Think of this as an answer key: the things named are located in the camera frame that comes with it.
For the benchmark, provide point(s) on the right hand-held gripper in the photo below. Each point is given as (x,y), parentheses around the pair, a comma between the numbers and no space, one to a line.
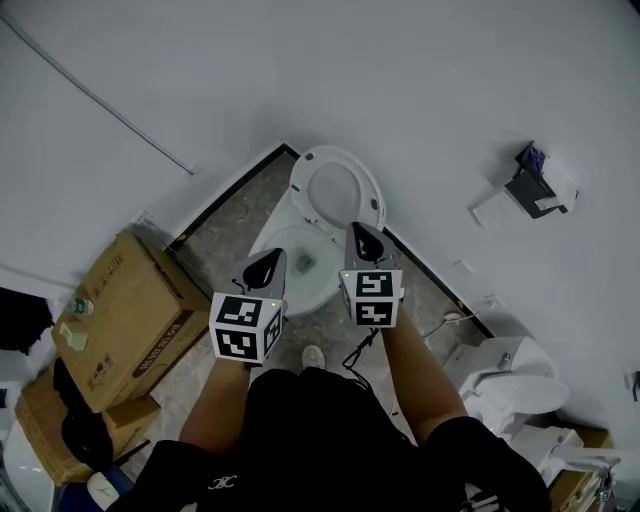
(372,300)

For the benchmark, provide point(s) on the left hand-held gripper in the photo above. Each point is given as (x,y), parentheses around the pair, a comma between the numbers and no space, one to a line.
(240,330)

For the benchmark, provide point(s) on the white toilet lid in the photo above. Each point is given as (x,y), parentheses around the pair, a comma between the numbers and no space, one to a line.
(332,192)

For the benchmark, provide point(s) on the person's left forearm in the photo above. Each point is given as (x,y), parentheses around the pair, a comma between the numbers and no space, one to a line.
(215,405)

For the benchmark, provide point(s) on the person's right forearm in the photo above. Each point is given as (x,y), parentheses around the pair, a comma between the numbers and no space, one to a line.
(425,380)

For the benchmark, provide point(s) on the white toilet bowl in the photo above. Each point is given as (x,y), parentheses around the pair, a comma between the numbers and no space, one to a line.
(312,292)

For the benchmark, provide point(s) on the black toilet paper holder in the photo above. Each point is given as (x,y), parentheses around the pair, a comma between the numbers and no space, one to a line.
(530,195)

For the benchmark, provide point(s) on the plastic wrapped white toilet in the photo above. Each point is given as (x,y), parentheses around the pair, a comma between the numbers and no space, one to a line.
(560,450)

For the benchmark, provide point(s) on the person's left white shoe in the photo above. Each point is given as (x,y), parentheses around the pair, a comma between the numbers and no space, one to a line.
(313,357)

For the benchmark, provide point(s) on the hanging white paper sheet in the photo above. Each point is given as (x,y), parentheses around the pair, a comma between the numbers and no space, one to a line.
(492,210)

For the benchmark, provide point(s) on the large printed cardboard box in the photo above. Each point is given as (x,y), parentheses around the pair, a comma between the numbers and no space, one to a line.
(130,320)

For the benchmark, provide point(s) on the person's black clothing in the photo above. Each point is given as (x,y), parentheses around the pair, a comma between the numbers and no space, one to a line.
(320,440)

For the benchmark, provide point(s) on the clear plastic bottle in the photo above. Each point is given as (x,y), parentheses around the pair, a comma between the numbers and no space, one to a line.
(80,306)

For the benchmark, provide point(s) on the small pale green box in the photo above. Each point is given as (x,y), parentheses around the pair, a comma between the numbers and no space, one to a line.
(73,336)

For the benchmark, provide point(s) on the black cloth bag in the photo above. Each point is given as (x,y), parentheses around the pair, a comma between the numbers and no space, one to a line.
(85,425)

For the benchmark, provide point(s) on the dark hanging garment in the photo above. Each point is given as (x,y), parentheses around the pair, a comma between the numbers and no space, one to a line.
(22,320)

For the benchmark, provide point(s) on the blue chair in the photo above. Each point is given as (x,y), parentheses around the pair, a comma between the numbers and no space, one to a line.
(125,480)

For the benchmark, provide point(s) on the white cap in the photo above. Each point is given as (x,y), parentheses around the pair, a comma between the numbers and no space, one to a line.
(102,492)

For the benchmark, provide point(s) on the plain cardboard box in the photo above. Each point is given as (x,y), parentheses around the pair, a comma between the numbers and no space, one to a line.
(40,440)

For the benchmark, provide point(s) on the white ceramic fixture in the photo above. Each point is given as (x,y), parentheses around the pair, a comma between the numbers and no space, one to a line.
(27,475)

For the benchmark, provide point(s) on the brown cardboard carton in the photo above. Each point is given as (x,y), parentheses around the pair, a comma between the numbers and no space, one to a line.
(575,492)

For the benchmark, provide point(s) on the white wall outlet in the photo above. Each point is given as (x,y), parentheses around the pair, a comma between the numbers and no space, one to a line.
(462,266)

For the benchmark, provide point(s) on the white wall socket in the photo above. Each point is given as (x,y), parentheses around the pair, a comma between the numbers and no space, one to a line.
(142,219)

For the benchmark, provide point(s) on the white wall water valve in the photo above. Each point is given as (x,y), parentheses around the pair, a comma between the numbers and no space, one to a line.
(492,301)

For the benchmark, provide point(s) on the thin wall conduit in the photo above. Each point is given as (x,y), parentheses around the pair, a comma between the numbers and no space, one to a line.
(100,102)

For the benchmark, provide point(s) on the small black wall bracket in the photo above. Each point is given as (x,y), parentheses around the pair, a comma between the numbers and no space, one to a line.
(634,386)

